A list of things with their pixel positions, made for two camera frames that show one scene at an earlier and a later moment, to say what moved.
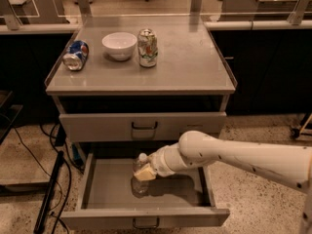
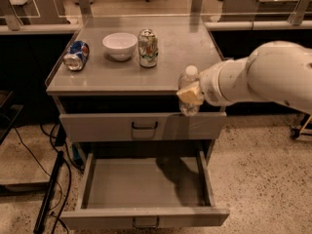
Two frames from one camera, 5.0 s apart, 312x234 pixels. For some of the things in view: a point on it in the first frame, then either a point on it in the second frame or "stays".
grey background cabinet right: (246, 3) stays
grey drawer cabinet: (126, 87) stays
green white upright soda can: (147, 47) stays
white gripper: (158, 164) → (212, 84)
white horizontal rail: (208, 25) stays
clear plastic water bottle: (139, 188) → (188, 80)
